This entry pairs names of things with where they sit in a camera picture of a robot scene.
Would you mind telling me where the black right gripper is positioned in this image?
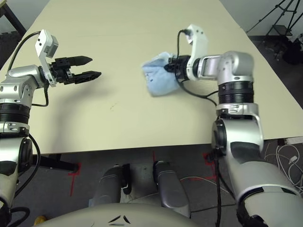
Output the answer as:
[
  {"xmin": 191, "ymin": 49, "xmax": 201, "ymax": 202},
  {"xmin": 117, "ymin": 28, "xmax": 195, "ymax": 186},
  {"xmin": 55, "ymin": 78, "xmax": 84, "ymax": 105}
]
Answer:
[{"xmin": 165, "ymin": 54, "xmax": 191, "ymax": 81}]

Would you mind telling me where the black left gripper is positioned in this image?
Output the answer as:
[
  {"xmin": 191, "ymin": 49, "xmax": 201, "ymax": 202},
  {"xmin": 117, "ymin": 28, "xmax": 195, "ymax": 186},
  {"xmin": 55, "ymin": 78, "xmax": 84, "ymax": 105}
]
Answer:
[{"xmin": 49, "ymin": 55, "xmax": 102, "ymax": 85}]

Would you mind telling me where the light blue fluffy rag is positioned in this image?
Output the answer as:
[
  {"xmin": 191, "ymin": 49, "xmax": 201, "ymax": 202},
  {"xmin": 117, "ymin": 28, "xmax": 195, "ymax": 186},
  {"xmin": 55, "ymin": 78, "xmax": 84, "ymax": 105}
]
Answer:
[{"xmin": 141, "ymin": 51, "xmax": 180, "ymax": 97}]

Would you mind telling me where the black table leg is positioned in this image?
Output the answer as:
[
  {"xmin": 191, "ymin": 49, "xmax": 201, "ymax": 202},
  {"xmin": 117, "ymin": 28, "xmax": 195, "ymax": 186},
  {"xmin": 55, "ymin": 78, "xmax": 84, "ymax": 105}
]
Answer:
[{"xmin": 32, "ymin": 153, "xmax": 80, "ymax": 173}]

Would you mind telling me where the grey left robot leg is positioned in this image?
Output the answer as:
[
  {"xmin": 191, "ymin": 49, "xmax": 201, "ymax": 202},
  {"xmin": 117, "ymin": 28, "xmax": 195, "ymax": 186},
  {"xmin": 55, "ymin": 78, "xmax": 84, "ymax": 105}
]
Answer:
[{"xmin": 91, "ymin": 163, "xmax": 131, "ymax": 209}]

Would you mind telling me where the grey robot leg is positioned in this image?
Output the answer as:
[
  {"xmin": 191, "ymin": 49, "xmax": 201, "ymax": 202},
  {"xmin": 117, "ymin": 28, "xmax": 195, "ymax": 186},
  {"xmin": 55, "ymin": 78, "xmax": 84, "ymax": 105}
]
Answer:
[
  {"xmin": 91, "ymin": 163, "xmax": 131, "ymax": 209},
  {"xmin": 152, "ymin": 160, "xmax": 191, "ymax": 218}
]

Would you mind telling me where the grey right robot leg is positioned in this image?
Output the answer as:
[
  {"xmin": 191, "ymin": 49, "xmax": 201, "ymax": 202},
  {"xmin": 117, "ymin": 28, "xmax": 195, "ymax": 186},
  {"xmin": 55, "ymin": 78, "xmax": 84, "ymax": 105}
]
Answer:
[{"xmin": 152, "ymin": 160, "xmax": 191, "ymax": 218}]

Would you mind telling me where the black bag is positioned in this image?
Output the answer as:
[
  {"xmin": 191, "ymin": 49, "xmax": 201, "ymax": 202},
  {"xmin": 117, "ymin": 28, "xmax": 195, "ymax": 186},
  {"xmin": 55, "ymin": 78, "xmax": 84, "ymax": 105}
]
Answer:
[{"xmin": 281, "ymin": 39, "xmax": 303, "ymax": 65}]

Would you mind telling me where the white power strip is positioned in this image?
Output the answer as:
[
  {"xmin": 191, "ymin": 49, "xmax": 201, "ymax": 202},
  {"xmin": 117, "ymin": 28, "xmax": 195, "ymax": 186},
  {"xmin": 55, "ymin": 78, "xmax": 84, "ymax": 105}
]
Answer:
[{"xmin": 285, "ymin": 136, "xmax": 303, "ymax": 145}]

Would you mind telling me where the grey robot torso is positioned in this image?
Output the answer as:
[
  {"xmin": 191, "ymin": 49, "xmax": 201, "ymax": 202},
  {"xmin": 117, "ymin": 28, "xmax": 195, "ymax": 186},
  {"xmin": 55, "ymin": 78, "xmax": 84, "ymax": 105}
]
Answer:
[{"xmin": 42, "ymin": 202, "xmax": 200, "ymax": 227}]

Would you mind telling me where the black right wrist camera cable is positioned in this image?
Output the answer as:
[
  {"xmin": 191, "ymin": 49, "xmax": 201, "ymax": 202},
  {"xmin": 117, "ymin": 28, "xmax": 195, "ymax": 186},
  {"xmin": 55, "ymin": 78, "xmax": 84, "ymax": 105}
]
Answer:
[{"xmin": 176, "ymin": 29, "xmax": 218, "ymax": 107}]

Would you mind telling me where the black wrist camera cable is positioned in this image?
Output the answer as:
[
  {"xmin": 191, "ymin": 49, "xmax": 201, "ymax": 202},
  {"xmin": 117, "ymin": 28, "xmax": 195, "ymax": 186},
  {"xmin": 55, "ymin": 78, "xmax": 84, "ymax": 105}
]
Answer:
[
  {"xmin": 8, "ymin": 31, "xmax": 41, "ymax": 71},
  {"xmin": 176, "ymin": 29, "xmax": 218, "ymax": 107}
]

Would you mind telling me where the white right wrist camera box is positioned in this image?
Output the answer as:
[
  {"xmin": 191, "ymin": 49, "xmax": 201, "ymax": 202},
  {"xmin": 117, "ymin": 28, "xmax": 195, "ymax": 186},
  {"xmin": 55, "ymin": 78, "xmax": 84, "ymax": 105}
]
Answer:
[{"xmin": 184, "ymin": 23, "xmax": 209, "ymax": 62}]

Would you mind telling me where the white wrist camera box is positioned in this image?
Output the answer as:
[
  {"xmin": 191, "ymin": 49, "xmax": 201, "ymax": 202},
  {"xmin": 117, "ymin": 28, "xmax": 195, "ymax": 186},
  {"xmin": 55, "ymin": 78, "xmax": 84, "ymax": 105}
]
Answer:
[
  {"xmin": 35, "ymin": 29, "xmax": 59, "ymax": 87},
  {"xmin": 184, "ymin": 23, "xmax": 209, "ymax": 62}
]

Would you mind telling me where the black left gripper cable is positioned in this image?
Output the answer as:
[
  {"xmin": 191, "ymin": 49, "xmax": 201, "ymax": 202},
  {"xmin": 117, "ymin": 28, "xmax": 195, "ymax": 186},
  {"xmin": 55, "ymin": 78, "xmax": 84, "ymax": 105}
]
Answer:
[{"xmin": 30, "ymin": 85, "xmax": 50, "ymax": 107}]

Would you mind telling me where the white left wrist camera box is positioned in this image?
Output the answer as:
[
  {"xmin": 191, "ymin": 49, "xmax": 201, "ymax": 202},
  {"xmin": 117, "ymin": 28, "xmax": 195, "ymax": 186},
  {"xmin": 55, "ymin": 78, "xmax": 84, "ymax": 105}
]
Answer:
[{"xmin": 35, "ymin": 29, "xmax": 59, "ymax": 87}]

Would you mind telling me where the black left wrist camera cable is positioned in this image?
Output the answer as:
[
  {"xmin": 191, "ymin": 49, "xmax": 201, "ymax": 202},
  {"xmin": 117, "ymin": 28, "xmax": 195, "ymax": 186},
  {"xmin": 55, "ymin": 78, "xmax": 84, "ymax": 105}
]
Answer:
[{"xmin": 8, "ymin": 31, "xmax": 41, "ymax": 71}]

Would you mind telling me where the black metal stand frame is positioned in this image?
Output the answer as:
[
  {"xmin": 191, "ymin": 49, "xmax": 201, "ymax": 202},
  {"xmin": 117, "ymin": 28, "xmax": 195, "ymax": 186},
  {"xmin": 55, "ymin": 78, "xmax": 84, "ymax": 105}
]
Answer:
[{"xmin": 0, "ymin": 0, "xmax": 27, "ymax": 36}]

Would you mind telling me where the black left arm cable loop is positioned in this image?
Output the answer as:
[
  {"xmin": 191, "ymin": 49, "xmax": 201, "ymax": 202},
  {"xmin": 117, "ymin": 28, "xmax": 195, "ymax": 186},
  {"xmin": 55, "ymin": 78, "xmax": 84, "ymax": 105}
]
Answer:
[{"xmin": 13, "ymin": 132, "xmax": 42, "ymax": 198}]

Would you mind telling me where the black camera tripod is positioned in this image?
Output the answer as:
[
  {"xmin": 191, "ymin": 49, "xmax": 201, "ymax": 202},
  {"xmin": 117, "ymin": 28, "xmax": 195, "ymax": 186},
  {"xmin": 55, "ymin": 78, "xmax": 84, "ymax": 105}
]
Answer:
[{"xmin": 246, "ymin": 0, "xmax": 302, "ymax": 36}]

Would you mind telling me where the thin white floor wire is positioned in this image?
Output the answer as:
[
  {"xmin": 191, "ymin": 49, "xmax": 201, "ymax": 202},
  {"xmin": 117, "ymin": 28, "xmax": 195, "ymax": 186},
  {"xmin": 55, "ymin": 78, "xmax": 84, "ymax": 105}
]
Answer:
[{"xmin": 179, "ymin": 175, "xmax": 235, "ymax": 198}]

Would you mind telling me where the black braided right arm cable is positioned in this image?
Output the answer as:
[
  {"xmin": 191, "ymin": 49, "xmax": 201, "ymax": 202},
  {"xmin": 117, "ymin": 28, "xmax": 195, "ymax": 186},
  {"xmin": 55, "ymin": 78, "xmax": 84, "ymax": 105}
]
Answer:
[{"xmin": 207, "ymin": 141, "xmax": 224, "ymax": 227}]

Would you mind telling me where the white cable tangle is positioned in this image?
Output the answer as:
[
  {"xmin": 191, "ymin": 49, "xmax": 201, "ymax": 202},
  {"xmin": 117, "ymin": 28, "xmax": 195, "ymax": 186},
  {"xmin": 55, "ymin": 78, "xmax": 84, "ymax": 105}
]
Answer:
[{"xmin": 263, "ymin": 141, "xmax": 303, "ymax": 191}]

